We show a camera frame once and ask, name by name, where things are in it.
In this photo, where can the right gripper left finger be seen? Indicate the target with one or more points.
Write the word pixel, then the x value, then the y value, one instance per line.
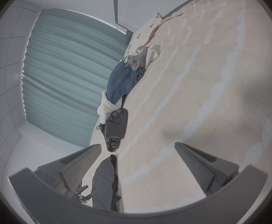
pixel 77 169

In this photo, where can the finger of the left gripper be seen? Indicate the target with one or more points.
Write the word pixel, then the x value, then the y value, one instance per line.
pixel 82 189

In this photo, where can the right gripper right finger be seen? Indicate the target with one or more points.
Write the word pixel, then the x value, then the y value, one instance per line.
pixel 203 169

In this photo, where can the black T-shirt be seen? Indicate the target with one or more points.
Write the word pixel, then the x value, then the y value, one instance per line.
pixel 104 181

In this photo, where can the bed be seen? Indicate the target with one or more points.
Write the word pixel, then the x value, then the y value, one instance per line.
pixel 208 78

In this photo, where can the black satin garment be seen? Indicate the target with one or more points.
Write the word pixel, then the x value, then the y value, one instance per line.
pixel 116 127

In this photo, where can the blue-green curtain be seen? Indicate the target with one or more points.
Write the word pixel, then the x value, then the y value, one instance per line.
pixel 54 111
pixel 75 50

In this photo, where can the white garment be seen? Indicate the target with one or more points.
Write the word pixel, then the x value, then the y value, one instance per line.
pixel 105 108

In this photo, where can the blue knitted garment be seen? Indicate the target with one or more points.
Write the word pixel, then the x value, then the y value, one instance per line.
pixel 122 80

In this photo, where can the grey garment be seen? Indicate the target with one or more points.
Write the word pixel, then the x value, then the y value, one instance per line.
pixel 138 59

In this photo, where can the grey bedside table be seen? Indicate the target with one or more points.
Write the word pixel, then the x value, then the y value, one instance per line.
pixel 129 36

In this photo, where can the white printed pillow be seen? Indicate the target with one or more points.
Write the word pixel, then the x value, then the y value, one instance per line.
pixel 143 31

